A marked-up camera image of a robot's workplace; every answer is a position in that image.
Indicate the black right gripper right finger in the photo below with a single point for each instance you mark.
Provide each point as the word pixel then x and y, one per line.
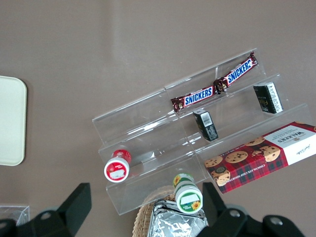
pixel 222 219

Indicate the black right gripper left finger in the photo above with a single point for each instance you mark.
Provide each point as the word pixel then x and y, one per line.
pixel 71 212

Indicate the foil-wrapped sandwich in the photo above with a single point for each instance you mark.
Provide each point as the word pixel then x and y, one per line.
pixel 172 222

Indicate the woven wicker basket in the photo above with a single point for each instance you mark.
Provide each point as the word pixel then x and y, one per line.
pixel 143 217

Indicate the cream plastic tray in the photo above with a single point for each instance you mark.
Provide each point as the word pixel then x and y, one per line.
pixel 11 121

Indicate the green sunflower yogurt cup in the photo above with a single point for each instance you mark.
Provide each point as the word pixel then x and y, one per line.
pixel 188 197

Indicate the clear plastic box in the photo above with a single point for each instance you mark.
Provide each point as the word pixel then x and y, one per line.
pixel 13 213

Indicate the red strawberry yogurt cup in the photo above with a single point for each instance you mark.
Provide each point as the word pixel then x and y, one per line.
pixel 118 167

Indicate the Walkers tartan cookie box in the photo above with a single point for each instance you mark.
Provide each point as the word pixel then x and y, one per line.
pixel 259 158

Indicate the small black barcode box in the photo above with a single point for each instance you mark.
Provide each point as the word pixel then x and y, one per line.
pixel 206 125

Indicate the clear acrylic stepped display riser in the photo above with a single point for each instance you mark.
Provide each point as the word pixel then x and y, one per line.
pixel 237 111
pixel 145 138

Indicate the Snickers chocolate bar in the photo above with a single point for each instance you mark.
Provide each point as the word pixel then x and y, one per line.
pixel 197 96
pixel 238 72

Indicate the small black white-sided box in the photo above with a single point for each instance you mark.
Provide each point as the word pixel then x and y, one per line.
pixel 268 97

